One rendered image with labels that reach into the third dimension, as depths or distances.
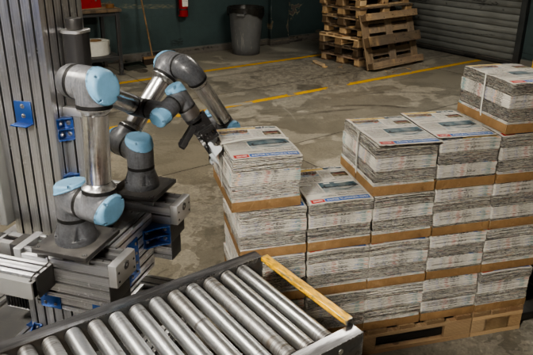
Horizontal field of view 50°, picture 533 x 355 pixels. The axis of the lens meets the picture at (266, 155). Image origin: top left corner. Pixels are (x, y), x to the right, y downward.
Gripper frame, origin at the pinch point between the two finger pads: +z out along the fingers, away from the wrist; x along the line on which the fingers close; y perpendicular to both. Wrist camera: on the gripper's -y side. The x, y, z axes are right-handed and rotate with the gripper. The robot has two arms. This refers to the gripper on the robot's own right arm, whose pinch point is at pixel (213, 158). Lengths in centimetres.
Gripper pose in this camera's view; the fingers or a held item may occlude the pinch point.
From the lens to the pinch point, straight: 237.4
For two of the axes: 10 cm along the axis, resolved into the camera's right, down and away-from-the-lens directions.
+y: 8.5, -5.3, 0.3
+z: 4.6, 7.7, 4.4
